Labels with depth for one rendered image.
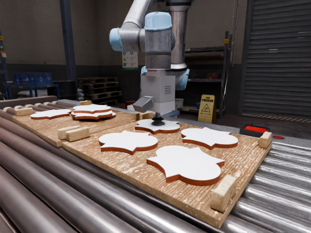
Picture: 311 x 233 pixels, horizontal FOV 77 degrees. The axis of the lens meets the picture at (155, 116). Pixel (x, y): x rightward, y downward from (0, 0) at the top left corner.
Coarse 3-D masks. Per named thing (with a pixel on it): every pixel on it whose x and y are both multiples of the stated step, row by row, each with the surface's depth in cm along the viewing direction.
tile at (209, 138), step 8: (184, 136) 51; (192, 136) 50; (200, 136) 50; (208, 136) 50; (216, 136) 50; (224, 136) 50; (232, 136) 50; (200, 144) 47; (208, 144) 45; (216, 144) 46; (224, 144) 45; (232, 144) 45
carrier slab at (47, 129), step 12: (72, 108) 92; (12, 120) 76; (24, 120) 70; (36, 120) 70; (48, 120) 70; (60, 120) 70; (72, 120) 70; (84, 120) 70; (108, 120) 70; (120, 120) 70; (132, 120) 70; (36, 132) 59; (48, 132) 57; (96, 132) 58; (60, 144) 51
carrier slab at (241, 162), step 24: (72, 144) 48; (96, 144) 48; (168, 144) 48; (192, 144) 48; (240, 144) 48; (120, 168) 36; (144, 168) 36; (240, 168) 36; (168, 192) 29; (192, 192) 29; (240, 192) 30; (216, 216) 24
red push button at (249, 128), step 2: (248, 126) 65; (250, 126) 65; (246, 128) 63; (248, 128) 63; (250, 128) 63; (252, 128) 63; (254, 128) 63; (256, 128) 63; (258, 128) 63; (260, 128) 63; (262, 128) 63; (252, 130) 61; (254, 130) 61; (256, 130) 61; (258, 130) 61; (260, 130) 61; (262, 130) 61; (264, 130) 61; (266, 130) 62; (262, 132) 59; (264, 132) 59
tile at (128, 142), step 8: (104, 136) 50; (112, 136) 50; (120, 136) 50; (128, 136) 50; (136, 136) 50; (144, 136) 50; (152, 136) 50; (104, 144) 46; (112, 144) 45; (120, 144) 45; (128, 144) 45; (136, 144) 45; (144, 144) 45; (152, 144) 45; (128, 152) 42
